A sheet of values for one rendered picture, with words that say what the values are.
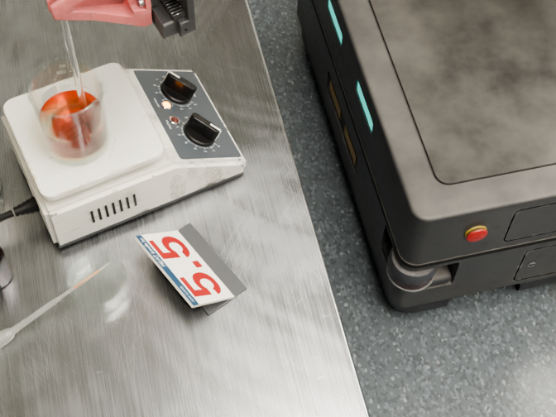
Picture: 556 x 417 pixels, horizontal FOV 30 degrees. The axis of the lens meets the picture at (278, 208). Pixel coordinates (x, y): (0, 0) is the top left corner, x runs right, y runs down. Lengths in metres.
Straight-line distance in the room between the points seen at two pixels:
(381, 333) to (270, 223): 0.81
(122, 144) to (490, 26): 0.88
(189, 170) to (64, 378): 0.22
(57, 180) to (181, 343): 0.18
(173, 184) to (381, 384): 0.85
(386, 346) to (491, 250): 0.27
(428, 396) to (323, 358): 0.82
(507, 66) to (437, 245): 0.31
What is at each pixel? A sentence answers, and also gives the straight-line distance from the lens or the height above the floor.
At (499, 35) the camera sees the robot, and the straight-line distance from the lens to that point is 1.70.
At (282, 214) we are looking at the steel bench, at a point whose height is 0.75.
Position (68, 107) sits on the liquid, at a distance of 0.94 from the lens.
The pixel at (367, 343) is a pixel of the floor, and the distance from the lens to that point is 1.78.
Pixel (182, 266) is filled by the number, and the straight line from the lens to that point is 0.96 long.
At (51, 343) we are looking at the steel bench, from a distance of 0.97.
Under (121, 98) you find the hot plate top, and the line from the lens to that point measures 0.99.
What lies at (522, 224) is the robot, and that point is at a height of 0.29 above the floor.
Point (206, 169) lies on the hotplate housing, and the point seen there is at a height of 0.79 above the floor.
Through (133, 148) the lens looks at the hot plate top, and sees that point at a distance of 0.95.
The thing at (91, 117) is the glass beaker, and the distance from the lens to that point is 0.90.
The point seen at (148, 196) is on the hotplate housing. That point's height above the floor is 0.79.
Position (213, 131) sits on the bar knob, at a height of 0.81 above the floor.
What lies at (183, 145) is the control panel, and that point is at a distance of 0.99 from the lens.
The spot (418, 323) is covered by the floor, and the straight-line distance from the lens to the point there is 1.81.
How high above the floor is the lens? 1.62
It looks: 59 degrees down
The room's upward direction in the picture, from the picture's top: 2 degrees clockwise
